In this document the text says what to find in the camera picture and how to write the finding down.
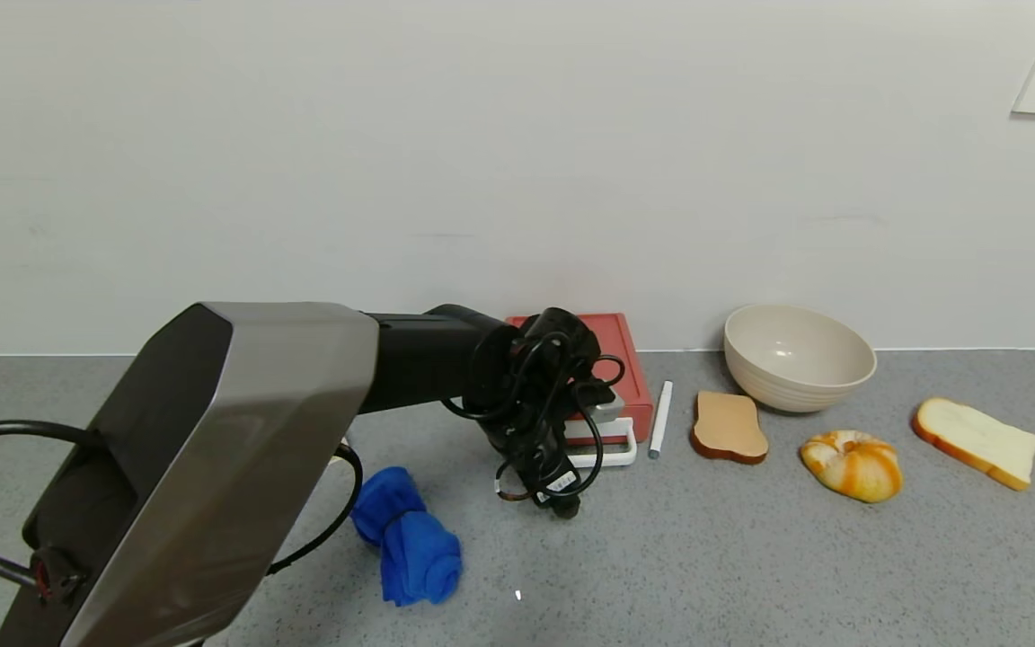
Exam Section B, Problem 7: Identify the red drawer casing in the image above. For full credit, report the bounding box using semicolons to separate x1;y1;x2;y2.
506;313;653;423

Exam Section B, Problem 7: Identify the white marker pen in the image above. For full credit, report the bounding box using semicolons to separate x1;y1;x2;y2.
648;381;674;460

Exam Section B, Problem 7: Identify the brown toast slice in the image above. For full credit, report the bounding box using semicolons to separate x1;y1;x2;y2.
690;392;768;465

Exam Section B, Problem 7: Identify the blue crumpled cloth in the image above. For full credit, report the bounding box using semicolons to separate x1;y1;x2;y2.
351;465;464;606

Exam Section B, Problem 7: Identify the beige ribbed bowl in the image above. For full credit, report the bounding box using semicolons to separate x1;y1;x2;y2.
723;305;878;414

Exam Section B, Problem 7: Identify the orange striped bread roll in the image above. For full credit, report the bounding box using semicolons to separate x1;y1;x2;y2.
799;430;904;503

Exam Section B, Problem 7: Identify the white bread slice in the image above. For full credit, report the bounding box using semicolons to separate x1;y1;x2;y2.
911;397;1035;492

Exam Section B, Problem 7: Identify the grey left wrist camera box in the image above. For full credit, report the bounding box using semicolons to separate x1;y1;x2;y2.
582;391;628;425

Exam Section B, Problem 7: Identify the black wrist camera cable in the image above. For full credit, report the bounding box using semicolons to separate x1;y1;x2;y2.
441;332;626;504

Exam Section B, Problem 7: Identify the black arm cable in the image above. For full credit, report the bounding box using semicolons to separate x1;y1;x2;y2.
0;421;364;589

